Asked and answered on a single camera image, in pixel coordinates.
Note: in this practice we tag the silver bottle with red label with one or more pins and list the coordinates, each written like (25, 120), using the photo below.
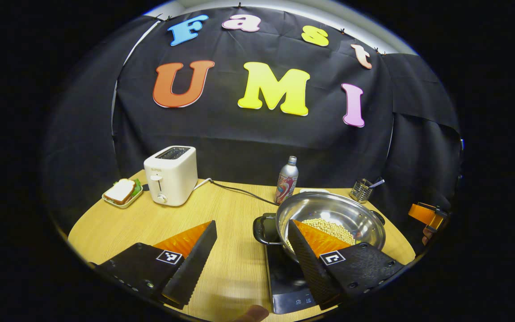
(286, 181)

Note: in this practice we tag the pile of soybeans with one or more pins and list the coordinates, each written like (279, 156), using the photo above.
(333, 227)

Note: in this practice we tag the stainless steel pot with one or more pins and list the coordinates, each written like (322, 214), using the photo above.
(329, 208)

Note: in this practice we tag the black backdrop cloth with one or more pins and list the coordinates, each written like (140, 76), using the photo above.
(262, 134)

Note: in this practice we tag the black induction cooktop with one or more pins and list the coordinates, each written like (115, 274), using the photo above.
(284, 277)

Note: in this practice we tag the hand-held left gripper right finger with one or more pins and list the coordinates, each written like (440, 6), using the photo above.
(313, 273)

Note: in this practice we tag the metal utensil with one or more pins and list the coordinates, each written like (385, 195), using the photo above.
(377, 182)

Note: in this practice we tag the white toaster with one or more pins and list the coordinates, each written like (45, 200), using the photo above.
(170, 176)

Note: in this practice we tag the sandwich with lettuce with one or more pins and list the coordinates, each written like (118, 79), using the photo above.
(120, 191)

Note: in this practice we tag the white divided dish with beans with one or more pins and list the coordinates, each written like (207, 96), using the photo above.
(314, 190)

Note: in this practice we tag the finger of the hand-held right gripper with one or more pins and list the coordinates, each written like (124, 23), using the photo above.
(423, 213)

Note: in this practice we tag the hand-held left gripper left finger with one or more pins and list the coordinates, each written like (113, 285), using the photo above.
(192, 268)

